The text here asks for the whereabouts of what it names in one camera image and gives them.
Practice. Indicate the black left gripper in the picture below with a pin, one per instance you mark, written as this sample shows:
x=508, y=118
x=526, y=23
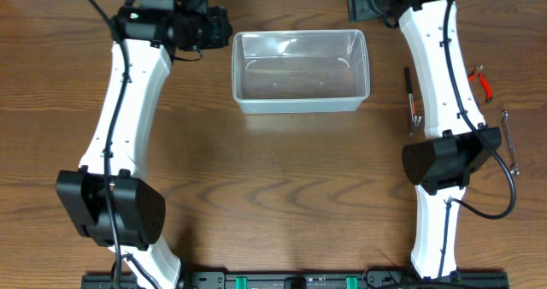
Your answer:
x=214, y=33

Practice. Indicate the clear plastic container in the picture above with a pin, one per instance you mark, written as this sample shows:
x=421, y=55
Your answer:
x=295, y=72

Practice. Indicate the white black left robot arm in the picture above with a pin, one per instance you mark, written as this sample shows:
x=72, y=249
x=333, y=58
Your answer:
x=107, y=197

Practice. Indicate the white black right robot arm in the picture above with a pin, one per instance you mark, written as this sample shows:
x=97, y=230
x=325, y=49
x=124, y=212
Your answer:
x=458, y=140

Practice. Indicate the silver wrench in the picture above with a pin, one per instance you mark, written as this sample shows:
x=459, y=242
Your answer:
x=514, y=168

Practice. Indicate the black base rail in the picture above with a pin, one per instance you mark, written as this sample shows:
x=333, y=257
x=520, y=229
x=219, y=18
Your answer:
x=372, y=278

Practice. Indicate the red handled pliers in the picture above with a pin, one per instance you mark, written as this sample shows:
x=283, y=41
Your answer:
x=478, y=74

